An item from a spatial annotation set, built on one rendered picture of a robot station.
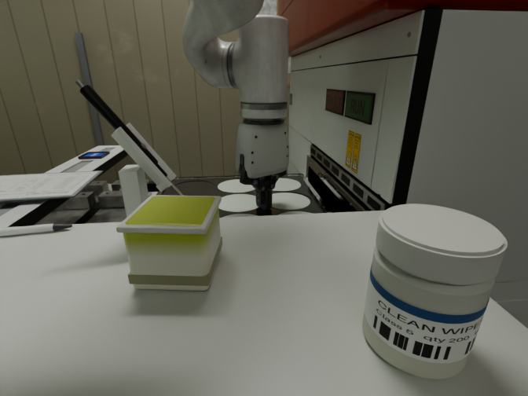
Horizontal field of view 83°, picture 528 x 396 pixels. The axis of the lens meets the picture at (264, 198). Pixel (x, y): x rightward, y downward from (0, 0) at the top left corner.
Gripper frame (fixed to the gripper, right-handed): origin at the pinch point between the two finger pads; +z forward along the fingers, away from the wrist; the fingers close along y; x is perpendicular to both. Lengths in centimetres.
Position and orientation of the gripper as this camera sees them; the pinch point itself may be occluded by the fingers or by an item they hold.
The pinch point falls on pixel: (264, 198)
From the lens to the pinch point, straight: 60.3
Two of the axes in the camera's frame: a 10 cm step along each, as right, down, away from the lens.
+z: 0.0, 9.3, 3.7
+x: 6.1, 2.9, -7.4
